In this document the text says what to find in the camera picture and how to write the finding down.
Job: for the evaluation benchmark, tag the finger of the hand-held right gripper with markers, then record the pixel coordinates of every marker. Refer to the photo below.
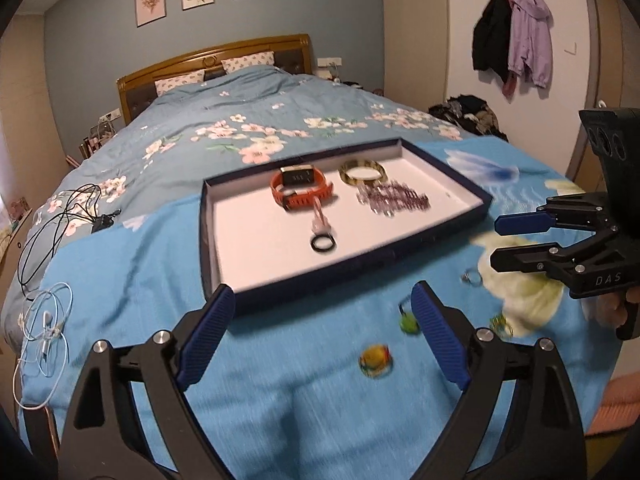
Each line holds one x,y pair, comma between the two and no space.
520,259
522,223

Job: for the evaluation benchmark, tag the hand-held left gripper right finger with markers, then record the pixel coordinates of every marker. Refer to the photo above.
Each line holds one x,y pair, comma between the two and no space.
440,337

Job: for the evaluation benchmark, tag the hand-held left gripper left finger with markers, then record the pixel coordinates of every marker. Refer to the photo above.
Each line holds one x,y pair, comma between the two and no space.
207,340

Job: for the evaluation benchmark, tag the green clip charm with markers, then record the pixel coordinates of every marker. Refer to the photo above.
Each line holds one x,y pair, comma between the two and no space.
407,322

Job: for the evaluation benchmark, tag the orange-yellow charm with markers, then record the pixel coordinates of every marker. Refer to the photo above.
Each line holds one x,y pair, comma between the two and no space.
375,358

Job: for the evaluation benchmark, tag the navy box with white inside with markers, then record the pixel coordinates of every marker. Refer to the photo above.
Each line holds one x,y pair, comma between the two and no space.
260,245

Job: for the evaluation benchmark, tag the pink pendant charm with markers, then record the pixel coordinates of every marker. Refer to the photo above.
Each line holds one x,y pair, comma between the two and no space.
318,217

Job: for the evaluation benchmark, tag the orange smart band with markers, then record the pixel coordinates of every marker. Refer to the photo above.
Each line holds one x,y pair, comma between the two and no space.
312,195

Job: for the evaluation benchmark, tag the person's right hand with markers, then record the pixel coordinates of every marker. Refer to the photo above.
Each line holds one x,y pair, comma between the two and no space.
606,312

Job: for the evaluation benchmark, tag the bright blue printed blanket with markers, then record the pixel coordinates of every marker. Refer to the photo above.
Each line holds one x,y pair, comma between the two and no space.
300,385

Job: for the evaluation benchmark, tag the pile of dark clothes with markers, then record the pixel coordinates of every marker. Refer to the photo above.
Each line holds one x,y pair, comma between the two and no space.
465,115

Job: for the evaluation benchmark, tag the red scarf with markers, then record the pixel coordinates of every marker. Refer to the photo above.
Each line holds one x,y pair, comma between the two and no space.
510,87

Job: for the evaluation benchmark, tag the black charger hub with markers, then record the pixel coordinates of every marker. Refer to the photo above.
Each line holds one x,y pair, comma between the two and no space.
105,223

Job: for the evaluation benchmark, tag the purple jacket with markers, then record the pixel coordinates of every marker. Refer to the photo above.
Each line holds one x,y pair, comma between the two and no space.
532,35

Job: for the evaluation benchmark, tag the pink floor mat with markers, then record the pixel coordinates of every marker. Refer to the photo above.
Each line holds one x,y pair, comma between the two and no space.
617,407

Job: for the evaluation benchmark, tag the black jacket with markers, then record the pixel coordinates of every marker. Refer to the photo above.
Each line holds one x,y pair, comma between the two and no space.
492,35

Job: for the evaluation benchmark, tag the beige window seat cabinet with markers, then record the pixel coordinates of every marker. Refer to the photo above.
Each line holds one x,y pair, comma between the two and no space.
15,255

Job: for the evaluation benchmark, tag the beige built-in wardrobe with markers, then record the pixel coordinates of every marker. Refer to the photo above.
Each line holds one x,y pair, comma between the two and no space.
415,35
25,85

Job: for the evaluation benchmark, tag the grey-blue floral duvet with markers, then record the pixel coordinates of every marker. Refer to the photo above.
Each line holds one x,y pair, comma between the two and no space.
200,110

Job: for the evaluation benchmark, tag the group of cosmetic bottles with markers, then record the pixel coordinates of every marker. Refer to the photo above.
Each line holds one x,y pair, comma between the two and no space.
95,137

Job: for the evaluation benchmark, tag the white bedside device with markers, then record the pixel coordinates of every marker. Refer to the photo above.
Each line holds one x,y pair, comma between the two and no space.
336,75

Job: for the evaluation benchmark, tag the white patterned pillow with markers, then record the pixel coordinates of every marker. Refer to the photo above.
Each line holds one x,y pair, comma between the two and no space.
180,81
247,62

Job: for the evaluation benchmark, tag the wooden bed headboard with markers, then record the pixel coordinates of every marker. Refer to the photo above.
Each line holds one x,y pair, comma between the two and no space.
215,50

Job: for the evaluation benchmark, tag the framed pink flower picture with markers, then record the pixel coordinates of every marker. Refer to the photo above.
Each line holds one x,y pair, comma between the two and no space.
150,5

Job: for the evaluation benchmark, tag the white light switch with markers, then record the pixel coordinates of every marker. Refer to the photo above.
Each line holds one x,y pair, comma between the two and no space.
570,49

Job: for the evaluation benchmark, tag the grey door frame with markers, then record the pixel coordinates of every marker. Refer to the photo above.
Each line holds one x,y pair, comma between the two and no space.
597,35

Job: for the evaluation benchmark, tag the white wall socket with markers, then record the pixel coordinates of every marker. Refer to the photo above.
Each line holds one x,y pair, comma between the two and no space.
109,114
329,62

